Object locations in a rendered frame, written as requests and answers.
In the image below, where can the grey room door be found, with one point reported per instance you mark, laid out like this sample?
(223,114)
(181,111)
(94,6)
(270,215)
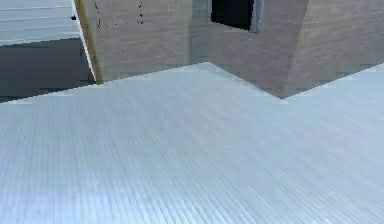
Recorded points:
(40,50)

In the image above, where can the dark window with grey frame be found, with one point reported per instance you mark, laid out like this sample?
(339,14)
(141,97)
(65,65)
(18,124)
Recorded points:
(231,13)

